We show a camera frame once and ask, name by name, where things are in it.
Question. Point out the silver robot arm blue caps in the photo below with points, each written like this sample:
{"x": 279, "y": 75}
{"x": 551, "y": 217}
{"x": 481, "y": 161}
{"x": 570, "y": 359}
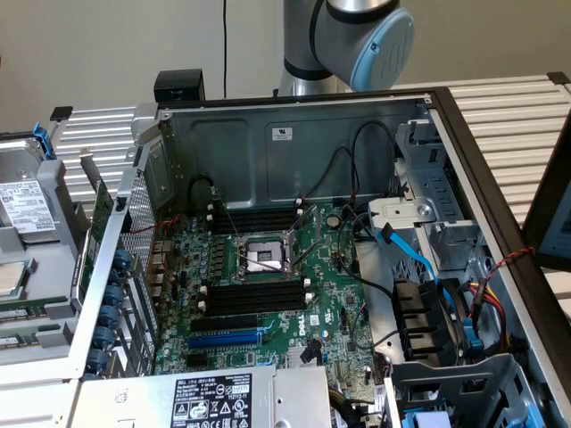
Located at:
{"x": 312, "y": 35}

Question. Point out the RAM slot white latches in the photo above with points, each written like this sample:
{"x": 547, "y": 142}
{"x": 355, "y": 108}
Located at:
{"x": 256, "y": 308}
{"x": 254, "y": 223}
{"x": 254, "y": 212}
{"x": 256, "y": 293}

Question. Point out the silver socket cover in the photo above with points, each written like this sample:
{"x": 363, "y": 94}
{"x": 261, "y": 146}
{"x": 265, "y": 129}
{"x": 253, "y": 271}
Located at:
{"x": 312, "y": 223}

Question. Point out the silver coin battery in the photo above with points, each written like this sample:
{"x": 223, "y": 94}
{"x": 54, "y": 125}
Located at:
{"x": 333, "y": 220}

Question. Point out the CPU socket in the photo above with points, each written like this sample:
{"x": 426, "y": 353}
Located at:
{"x": 263, "y": 260}

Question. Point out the thin steel locking lever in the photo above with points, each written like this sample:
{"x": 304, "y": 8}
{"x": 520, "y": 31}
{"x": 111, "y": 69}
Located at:
{"x": 226, "y": 215}
{"x": 261, "y": 263}

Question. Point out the grey metal PC case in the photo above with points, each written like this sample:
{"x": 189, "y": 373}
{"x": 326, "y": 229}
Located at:
{"x": 250, "y": 151}

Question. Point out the green motherboard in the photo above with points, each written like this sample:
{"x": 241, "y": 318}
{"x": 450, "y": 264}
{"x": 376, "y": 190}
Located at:
{"x": 330, "y": 285}

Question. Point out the long black expansion slot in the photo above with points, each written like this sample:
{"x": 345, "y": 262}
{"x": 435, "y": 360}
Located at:
{"x": 223, "y": 323}

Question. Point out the silver rear port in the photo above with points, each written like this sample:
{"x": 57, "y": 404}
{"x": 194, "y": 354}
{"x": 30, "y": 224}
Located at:
{"x": 160, "y": 263}
{"x": 163, "y": 247}
{"x": 159, "y": 278}
{"x": 158, "y": 292}

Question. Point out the blue expansion slot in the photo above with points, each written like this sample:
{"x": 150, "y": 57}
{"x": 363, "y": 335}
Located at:
{"x": 223, "y": 341}

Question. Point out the silver finned heat sink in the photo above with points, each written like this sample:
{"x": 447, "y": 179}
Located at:
{"x": 294, "y": 359}

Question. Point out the grey metal disk bay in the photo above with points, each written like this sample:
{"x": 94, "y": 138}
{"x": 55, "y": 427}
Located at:
{"x": 441, "y": 187}

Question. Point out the black case fan shroud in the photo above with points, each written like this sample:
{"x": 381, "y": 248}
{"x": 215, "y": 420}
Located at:
{"x": 415, "y": 312}

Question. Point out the black box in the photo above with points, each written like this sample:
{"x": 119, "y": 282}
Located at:
{"x": 178, "y": 84}

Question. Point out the blue card retention clip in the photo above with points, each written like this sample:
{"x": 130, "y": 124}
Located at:
{"x": 114, "y": 295}
{"x": 97, "y": 359}
{"x": 104, "y": 337}
{"x": 108, "y": 315}
{"x": 122, "y": 258}

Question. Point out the short black expansion slot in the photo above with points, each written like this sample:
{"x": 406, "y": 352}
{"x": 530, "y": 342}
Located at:
{"x": 198, "y": 361}

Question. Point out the green graphics card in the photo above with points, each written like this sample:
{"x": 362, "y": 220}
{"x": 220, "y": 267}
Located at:
{"x": 103, "y": 205}

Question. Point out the grey drive cage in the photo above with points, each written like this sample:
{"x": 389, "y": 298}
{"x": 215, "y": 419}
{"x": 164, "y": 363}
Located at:
{"x": 446, "y": 374}

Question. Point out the grey parts rack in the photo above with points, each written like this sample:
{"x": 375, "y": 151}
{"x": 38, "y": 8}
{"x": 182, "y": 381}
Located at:
{"x": 49, "y": 178}

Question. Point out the grey power supply unit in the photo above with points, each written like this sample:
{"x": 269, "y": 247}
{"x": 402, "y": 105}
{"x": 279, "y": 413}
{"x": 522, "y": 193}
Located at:
{"x": 134, "y": 401}

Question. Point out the black table end cap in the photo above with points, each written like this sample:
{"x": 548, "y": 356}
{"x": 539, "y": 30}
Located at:
{"x": 558, "y": 78}
{"x": 61, "y": 113}

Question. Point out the silver hard disk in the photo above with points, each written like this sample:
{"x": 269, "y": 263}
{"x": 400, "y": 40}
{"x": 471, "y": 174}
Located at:
{"x": 22, "y": 196}

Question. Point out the silver CPU chip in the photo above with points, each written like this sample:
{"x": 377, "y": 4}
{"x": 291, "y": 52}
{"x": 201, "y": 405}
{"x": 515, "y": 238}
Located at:
{"x": 9, "y": 278}

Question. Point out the blue plastic disk rail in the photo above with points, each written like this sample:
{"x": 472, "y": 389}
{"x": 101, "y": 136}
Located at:
{"x": 44, "y": 140}

